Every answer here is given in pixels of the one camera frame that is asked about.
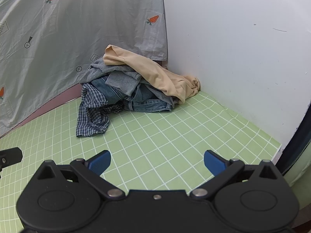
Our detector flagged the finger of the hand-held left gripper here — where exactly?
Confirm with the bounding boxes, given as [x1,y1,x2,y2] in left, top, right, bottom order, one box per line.
[0,147,23,173]

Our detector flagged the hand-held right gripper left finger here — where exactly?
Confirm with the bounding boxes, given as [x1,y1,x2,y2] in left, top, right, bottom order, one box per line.
[36,150,126,201]

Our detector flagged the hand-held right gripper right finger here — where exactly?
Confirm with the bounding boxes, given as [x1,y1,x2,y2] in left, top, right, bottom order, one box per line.
[190,150,280,201]

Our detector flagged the beige long-sleeve shirt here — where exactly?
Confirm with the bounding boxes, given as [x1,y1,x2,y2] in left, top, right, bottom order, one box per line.
[103,44,202,105]

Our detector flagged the blue plaid shirt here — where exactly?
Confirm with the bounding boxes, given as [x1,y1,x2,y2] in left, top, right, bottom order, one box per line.
[76,83,125,138]

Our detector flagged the green checked mat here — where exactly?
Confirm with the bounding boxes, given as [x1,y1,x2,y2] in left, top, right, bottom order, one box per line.
[0,90,283,226]

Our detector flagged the pink bed board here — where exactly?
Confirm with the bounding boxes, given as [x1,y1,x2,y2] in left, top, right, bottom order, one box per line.
[15,61,169,128]

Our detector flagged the blue jeans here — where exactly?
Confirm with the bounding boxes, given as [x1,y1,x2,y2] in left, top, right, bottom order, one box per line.
[91,76,174,113]

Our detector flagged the grey t-shirt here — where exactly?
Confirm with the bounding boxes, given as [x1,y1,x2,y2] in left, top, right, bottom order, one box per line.
[79,59,180,108]

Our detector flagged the grey carrot-print curtain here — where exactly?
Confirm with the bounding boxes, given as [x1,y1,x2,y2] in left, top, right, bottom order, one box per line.
[0,0,169,139]

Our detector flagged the dark frame edge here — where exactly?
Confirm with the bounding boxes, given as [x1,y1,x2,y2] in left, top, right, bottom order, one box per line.
[279,112,311,175]

